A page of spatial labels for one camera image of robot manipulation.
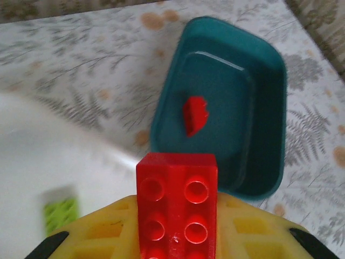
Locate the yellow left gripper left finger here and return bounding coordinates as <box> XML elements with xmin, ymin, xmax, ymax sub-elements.
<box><xmin>26</xmin><ymin>194</ymin><xmax>142</xmax><ymax>259</ymax></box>

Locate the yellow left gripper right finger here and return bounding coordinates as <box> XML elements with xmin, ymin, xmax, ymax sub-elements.
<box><xmin>215</xmin><ymin>192</ymin><xmax>324</xmax><ymax>259</ymax></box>

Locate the red lego brick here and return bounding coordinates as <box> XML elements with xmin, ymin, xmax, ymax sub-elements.
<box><xmin>182</xmin><ymin>96</ymin><xmax>210</xmax><ymax>138</ymax></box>
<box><xmin>136</xmin><ymin>152</ymin><xmax>218</xmax><ymax>259</ymax></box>

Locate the green lego brick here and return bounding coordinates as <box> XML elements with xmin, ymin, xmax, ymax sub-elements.
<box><xmin>43</xmin><ymin>196</ymin><xmax>80</xmax><ymax>242</ymax></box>

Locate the white plastic container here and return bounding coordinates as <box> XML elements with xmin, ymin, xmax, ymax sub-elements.
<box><xmin>0</xmin><ymin>91</ymin><xmax>148</xmax><ymax>259</ymax></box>

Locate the teal plastic container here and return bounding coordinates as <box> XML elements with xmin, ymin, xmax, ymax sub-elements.
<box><xmin>150</xmin><ymin>16</ymin><xmax>287</xmax><ymax>203</ymax></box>

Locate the floral tablecloth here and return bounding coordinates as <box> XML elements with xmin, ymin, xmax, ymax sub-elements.
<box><xmin>0</xmin><ymin>4</ymin><xmax>345</xmax><ymax>259</ymax></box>

